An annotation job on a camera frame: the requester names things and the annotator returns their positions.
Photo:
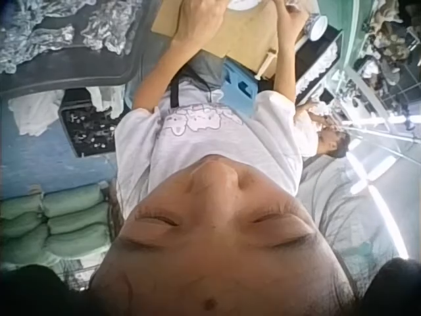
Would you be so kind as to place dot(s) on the black crate of small parts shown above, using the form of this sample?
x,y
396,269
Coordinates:
x,y
87,126

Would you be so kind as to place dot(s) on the person's right hand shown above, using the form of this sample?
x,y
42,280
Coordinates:
x,y
289,24

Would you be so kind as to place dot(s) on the patterned white cup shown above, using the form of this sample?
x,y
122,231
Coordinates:
x,y
316,24

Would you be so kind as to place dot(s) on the brown cardboard board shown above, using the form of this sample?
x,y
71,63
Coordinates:
x,y
237,36

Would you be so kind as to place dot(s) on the white cloth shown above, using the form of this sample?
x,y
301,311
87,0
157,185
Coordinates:
x,y
39,110

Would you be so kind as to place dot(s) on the cluttered metal rack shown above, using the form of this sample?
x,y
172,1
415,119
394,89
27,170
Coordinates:
x,y
389,42

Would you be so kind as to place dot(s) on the dark tray of crumpled foil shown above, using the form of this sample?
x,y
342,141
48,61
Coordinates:
x,y
62,36

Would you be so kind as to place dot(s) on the black box with lace trim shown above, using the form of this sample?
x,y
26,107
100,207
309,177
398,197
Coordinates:
x,y
319,64

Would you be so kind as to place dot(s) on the person's legs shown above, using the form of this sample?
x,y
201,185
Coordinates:
x,y
206,70

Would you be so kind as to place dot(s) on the person's left hand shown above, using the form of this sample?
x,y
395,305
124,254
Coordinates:
x,y
200,23

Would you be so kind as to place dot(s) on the blue plastic stool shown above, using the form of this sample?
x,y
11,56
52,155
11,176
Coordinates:
x,y
241,89

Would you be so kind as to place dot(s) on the white plate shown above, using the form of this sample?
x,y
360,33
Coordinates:
x,y
243,4

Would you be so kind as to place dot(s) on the stack of green sacks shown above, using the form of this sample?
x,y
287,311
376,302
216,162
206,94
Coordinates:
x,y
56,224

